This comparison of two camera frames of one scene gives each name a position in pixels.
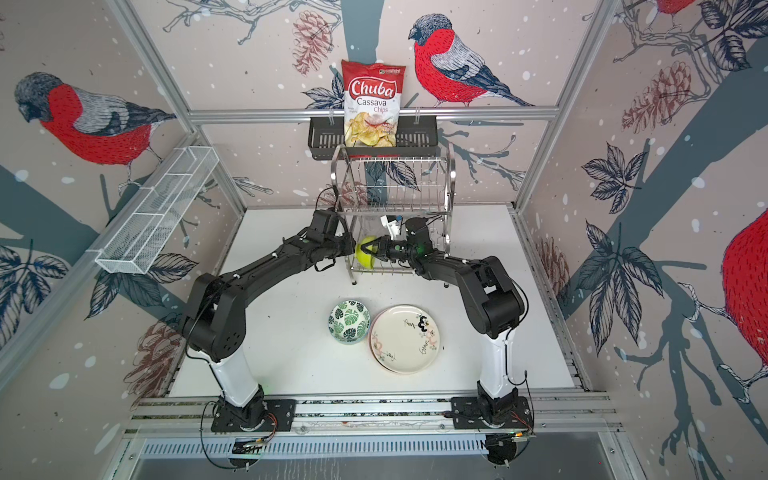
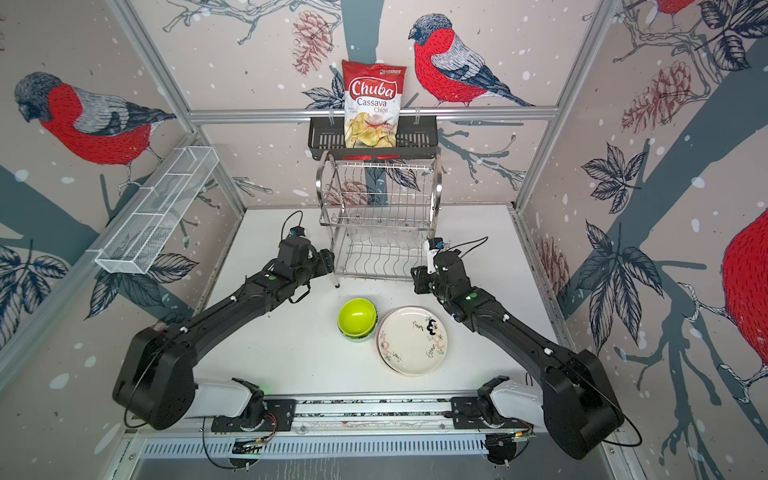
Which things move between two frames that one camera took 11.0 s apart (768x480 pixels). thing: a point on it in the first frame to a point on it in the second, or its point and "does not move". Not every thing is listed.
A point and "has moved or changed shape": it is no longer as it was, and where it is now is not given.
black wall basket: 326,140 does not move
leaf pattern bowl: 349,322 has moved or changed shape
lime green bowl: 365,258 to 358,317
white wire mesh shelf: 135,241 does not move
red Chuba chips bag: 372,95 does not move
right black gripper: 384,248 to 419,279
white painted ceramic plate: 404,339 has moved or changed shape
